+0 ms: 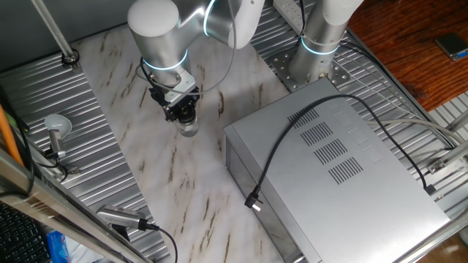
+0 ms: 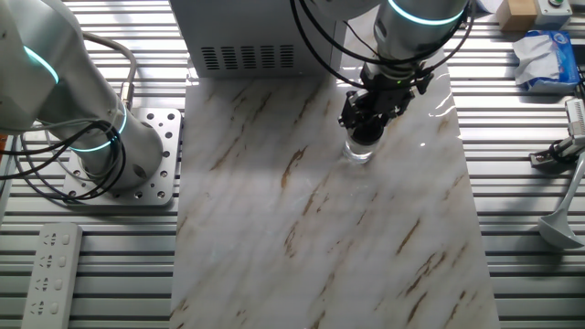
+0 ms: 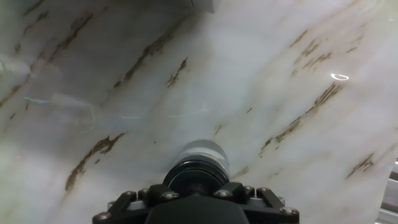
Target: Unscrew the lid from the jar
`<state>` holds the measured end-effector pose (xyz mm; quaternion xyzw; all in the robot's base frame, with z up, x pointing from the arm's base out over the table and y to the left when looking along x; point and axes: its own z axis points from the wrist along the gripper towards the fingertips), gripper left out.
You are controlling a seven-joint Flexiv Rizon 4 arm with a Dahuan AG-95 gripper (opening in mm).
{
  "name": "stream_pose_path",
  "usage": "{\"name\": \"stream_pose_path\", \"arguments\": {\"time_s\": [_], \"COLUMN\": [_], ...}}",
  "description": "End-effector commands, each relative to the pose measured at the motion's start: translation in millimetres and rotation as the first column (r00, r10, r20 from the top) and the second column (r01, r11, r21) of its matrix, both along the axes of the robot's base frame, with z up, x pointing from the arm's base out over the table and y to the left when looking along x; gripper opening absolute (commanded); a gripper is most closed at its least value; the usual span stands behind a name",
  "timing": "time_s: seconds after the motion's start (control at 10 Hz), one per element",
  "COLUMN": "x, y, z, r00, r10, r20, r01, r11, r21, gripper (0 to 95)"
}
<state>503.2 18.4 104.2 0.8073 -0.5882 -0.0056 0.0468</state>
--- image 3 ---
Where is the white marble pattern board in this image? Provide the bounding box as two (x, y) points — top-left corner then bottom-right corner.
(0, 0), (398, 224)

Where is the small clear glass jar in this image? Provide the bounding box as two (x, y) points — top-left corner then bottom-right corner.
(172, 139), (231, 177)

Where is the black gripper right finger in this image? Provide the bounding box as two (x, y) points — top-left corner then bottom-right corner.
(213, 182), (300, 224)

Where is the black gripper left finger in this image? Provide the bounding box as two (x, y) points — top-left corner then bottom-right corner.
(92, 184), (180, 224)

